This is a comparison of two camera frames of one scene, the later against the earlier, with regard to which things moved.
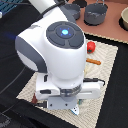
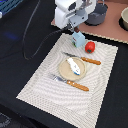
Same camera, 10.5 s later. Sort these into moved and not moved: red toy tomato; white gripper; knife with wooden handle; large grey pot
Moved: white gripper
Not moved: red toy tomato; knife with wooden handle; large grey pot
